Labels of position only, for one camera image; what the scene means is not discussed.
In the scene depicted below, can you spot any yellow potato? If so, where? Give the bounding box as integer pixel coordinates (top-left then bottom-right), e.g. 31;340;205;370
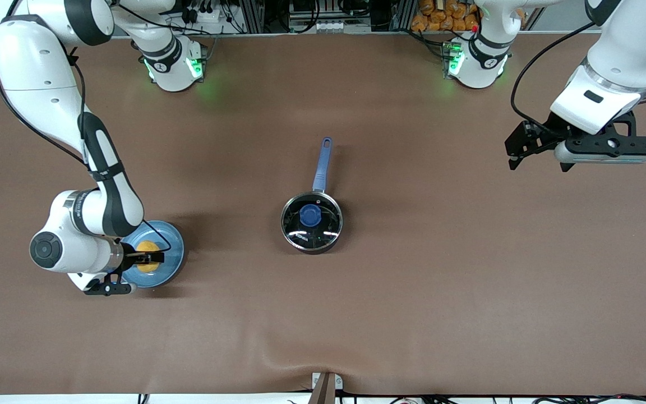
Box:
135;241;162;273

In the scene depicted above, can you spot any white power strip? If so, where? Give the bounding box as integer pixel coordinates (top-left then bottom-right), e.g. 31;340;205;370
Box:
312;20;373;32

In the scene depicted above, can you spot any brown table cloth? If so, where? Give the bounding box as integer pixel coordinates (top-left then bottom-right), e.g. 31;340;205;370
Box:
0;31;646;396

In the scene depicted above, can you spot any metal bracket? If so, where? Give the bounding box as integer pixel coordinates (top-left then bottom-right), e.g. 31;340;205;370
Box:
311;372;344;404

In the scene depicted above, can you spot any bag of orange items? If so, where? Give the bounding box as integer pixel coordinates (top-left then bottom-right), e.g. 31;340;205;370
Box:
411;0;481;33

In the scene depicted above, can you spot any blue plate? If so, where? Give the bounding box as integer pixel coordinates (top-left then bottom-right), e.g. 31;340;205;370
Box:
118;221;184;288

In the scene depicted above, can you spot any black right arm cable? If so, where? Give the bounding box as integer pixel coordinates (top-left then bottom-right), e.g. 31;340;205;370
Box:
0;48;172;267

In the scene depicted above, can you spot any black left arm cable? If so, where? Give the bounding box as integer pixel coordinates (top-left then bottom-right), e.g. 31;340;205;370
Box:
511;21;598;138

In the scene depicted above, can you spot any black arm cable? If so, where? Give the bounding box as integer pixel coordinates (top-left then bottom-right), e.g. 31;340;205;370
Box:
511;21;598;138
0;48;172;267

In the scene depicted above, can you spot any glass lid blue knob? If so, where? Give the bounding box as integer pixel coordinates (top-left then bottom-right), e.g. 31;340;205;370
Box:
282;192;343;251

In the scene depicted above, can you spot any black pot blue handle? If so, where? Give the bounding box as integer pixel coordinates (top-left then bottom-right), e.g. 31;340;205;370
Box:
280;137;344;255

